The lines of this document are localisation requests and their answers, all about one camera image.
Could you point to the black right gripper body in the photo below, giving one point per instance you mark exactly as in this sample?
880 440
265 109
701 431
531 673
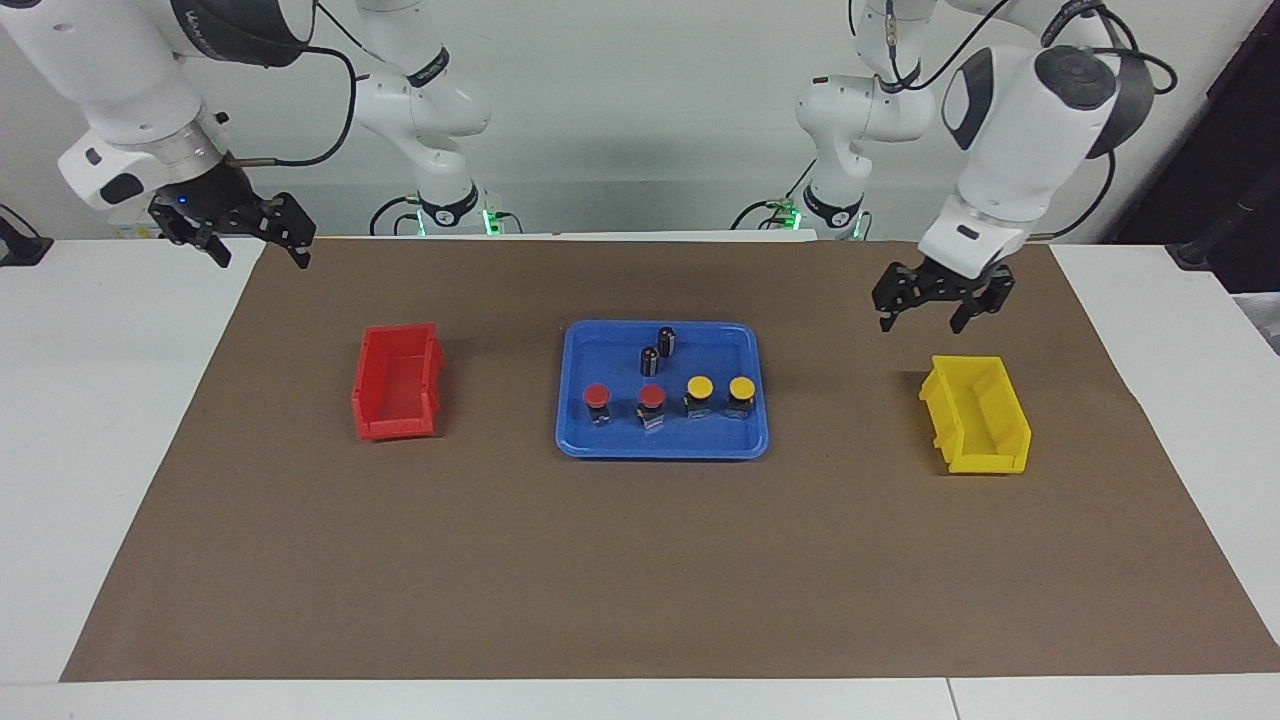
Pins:
225 205

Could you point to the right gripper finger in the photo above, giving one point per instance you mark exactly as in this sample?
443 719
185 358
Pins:
217 250
301 254

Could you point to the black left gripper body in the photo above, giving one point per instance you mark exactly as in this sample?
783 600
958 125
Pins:
940 285

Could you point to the yellow push button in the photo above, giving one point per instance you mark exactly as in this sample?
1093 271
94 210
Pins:
741 386
700 385

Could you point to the red push button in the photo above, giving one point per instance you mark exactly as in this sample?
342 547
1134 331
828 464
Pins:
596 394
651 396

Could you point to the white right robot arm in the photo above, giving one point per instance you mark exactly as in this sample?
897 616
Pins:
110 90

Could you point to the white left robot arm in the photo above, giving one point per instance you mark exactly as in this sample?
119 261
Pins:
1020 140

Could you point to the blue plastic tray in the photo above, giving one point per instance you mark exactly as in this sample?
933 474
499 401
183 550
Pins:
610 345

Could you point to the white power box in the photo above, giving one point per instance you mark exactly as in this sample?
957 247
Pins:
130 228

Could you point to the yellow plastic bin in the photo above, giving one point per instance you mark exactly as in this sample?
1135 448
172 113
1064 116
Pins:
985 455

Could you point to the red plastic bin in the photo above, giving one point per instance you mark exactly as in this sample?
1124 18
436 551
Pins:
395 390

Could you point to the small black device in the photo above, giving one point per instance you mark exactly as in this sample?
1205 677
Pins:
20 248

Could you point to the small black cylinder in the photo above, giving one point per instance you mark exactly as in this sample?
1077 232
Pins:
649 362
666 342

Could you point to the black stand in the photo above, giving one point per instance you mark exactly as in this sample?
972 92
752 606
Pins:
1220 150

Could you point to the brown paper mat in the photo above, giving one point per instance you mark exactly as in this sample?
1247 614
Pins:
640 560

